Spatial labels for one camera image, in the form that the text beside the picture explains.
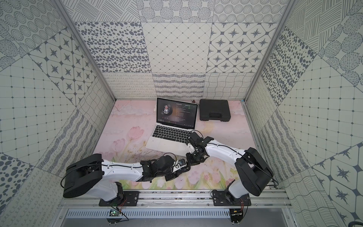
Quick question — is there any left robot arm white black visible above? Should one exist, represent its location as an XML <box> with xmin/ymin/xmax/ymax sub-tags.
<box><xmin>60</xmin><ymin>154</ymin><xmax>191</xmax><ymax>202</ymax></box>

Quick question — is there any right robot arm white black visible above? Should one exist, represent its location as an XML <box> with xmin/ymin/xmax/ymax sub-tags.
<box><xmin>186</xmin><ymin>132</ymin><xmax>274</xmax><ymax>199</ymax></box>

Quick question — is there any silver laptop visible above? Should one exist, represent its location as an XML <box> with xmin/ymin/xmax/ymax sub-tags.
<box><xmin>146</xmin><ymin>97</ymin><xmax>199</xmax><ymax>157</ymax></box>

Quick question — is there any black plastic tool case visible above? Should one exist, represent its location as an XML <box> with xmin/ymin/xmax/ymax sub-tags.
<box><xmin>199</xmin><ymin>99</ymin><xmax>231</xmax><ymax>122</ymax></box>

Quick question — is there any floral pink table mat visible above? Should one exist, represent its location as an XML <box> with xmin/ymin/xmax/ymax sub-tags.
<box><xmin>95</xmin><ymin>100</ymin><xmax>257</xmax><ymax>190</ymax></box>

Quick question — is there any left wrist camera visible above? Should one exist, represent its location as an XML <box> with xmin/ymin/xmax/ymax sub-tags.
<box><xmin>174</xmin><ymin>159</ymin><xmax>187</xmax><ymax>171</ymax></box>

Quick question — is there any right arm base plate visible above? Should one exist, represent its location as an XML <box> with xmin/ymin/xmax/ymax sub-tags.
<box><xmin>210</xmin><ymin>190</ymin><xmax>251</xmax><ymax>206</ymax></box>

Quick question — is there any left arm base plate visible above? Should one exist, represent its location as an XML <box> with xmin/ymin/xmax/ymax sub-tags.
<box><xmin>98</xmin><ymin>191</ymin><xmax>140</xmax><ymax>207</ymax></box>

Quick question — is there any aluminium mounting rail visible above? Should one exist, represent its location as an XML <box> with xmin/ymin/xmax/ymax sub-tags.
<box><xmin>59</xmin><ymin>189</ymin><xmax>292</xmax><ymax>209</ymax></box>

